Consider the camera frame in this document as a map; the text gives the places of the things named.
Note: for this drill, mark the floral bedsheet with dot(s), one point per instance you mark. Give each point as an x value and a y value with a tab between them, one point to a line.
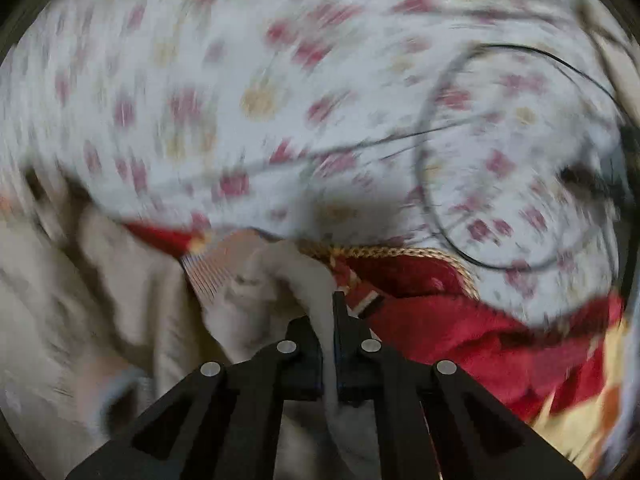
200	60

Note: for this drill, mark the light grey garment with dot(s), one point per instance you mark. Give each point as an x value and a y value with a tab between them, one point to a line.
125	310

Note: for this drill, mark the red and orange printed blanket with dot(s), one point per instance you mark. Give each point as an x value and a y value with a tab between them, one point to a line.
450	340

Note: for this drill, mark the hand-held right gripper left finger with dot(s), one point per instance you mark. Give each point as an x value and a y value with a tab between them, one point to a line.
307	370

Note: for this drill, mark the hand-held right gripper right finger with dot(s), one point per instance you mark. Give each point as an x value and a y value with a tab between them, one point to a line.
340	360

